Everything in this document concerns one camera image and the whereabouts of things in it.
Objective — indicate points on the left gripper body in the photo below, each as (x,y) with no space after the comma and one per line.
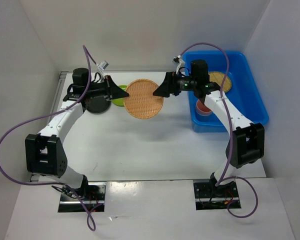
(97,89)

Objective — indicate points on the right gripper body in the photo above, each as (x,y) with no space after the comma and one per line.
(185,83)

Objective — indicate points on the green-rimmed bamboo tray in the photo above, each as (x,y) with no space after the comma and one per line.
(218,77)

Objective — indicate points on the black plastic plate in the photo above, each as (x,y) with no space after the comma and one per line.
(97,105)

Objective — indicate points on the pink plastic cup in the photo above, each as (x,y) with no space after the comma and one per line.
(201,109)

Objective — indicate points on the brown woven bamboo tray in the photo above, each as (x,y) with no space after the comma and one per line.
(141,103)

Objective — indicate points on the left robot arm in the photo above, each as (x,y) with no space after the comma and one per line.
(44,151)

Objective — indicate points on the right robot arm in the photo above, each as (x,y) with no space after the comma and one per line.
(246,139)

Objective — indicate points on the blue plastic bin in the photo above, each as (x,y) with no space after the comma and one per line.
(244,94)

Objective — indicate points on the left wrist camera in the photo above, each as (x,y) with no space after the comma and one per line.
(101,67)

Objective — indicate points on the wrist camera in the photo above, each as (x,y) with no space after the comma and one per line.
(180,63)
(101,67)

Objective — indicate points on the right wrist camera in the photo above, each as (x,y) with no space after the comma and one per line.
(180,63)

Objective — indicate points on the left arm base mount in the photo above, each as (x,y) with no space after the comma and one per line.
(94,201)

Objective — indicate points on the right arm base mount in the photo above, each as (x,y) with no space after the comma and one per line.
(208,198)

